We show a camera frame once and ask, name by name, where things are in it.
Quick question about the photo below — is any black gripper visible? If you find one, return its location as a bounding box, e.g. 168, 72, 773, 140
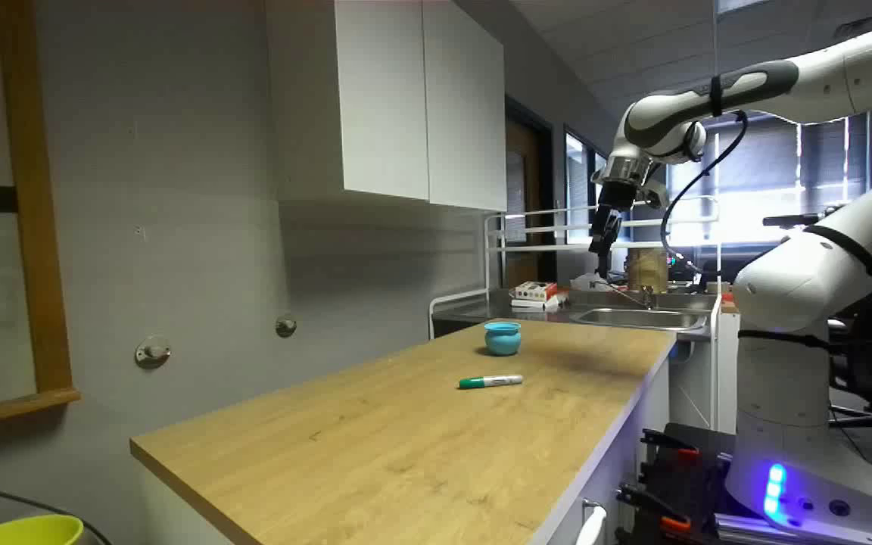
587, 167, 655, 283

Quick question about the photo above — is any white marker with green cap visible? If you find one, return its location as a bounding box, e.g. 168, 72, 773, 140
455, 372, 527, 394

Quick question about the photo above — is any small blue bowl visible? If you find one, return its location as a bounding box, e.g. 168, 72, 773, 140
482, 317, 527, 357

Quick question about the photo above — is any yellow plastic bowl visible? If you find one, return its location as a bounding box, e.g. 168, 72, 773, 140
0, 511, 88, 545

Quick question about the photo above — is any brown woven basket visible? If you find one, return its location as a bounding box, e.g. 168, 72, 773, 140
625, 247, 672, 301

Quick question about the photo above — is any red white packet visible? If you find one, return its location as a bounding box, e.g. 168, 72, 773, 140
508, 278, 570, 316

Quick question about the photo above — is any black orange clamp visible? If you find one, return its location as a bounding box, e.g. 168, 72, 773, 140
614, 428, 736, 543

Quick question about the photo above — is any wooden framed whiteboard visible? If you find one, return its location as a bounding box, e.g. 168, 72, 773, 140
0, 0, 83, 437

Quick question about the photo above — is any white wire dish rack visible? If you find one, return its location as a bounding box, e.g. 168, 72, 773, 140
426, 203, 610, 341

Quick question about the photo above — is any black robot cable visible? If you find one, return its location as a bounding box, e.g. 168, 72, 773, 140
656, 109, 751, 265

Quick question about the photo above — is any white wall cabinet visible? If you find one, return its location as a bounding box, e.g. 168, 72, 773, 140
263, 0, 508, 214

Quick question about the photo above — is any white drawer handle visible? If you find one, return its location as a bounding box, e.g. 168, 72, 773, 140
572, 504, 610, 545

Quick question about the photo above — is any thin black floor cable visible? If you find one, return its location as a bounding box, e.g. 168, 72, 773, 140
0, 474, 115, 545

